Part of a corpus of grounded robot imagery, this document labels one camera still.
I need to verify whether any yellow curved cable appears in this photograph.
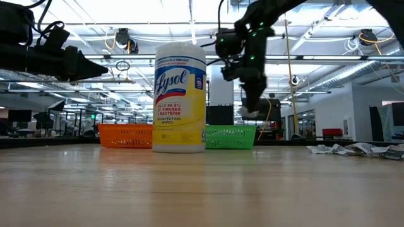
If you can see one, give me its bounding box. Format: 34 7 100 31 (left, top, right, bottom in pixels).
257 98 273 141

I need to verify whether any black ceiling cord reel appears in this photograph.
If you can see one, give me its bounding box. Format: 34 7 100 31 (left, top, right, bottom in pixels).
114 27 140 54
359 28 379 47

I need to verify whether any yellow hanging cable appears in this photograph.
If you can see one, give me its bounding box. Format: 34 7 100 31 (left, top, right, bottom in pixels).
282 14 300 136

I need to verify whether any crumpled paper scraps right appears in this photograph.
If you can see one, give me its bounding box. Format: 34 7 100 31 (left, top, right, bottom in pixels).
345 142 391 158

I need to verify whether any patterned grey panel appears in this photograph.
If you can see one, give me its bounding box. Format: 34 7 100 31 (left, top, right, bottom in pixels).
369 103 396 142

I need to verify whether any orange plastic basket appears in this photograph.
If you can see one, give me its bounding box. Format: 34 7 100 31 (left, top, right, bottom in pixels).
97 123 155 149

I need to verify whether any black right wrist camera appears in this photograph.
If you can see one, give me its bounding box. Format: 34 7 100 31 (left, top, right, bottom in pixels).
220 59 244 82

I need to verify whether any black aluminium table frame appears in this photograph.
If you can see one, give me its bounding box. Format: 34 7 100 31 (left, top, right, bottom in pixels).
0 135 404 148

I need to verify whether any red topped stand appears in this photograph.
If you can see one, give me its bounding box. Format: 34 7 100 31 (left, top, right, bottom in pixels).
322 128 343 138

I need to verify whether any Lysol wipes canister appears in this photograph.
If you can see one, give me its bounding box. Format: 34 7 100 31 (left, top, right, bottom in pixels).
151 42 208 154

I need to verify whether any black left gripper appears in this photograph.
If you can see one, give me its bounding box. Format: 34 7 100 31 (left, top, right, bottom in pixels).
27 45 109 82

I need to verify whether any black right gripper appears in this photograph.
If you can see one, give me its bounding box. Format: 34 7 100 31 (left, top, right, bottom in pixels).
238 28 275 114

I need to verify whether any green plastic basket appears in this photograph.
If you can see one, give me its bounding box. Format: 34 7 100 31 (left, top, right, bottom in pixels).
205 125 258 150

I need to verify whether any black monitor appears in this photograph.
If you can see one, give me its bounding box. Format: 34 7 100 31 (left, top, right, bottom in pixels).
241 97 282 122

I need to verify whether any black ridged cabinet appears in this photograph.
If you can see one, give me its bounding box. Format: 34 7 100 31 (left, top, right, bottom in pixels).
206 104 235 126

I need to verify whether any black studio softbox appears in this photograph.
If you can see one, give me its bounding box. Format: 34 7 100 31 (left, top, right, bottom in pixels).
33 112 54 131
47 100 66 112

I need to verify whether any black hanging cable loop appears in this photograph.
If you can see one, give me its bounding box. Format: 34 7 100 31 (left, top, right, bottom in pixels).
115 60 131 72

